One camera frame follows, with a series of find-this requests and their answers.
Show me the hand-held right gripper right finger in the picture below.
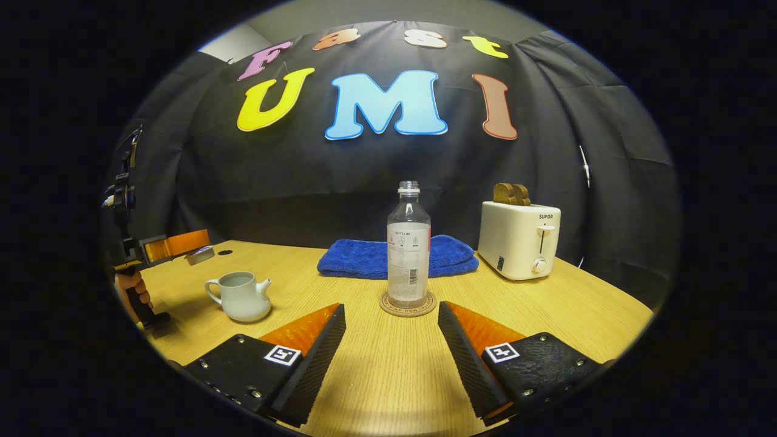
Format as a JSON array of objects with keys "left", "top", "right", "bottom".
[{"left": 437, "top": 302, "right": 608, "bottom": 425}]

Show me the round cork coaster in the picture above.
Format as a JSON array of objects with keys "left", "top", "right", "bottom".
[{"left": 379, "top": 290, "right": 438, "bottom": 318}]

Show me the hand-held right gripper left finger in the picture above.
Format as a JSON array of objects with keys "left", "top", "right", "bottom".
[{"left": 182, "top": 303, "right": 347, "bottom": 427}]

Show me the folded blue towel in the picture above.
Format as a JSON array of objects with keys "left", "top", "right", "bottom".
[{"left": 317, "top": 235, "right": 480, "bottom": 280}]

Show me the white toaster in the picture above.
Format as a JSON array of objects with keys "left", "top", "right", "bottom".
[{"left": 478, "top": 201, "right": 562, "bottom": 281}]

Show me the clear plastic water bottle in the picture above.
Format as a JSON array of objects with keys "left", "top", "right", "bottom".
[{"left": 387, "top": 180, "right": 432, "bottom": 309}]

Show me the white ceramic teacup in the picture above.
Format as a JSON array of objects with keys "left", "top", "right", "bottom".
[{"left": 205, "top": 271, "right": 273, "bottom": 323}]

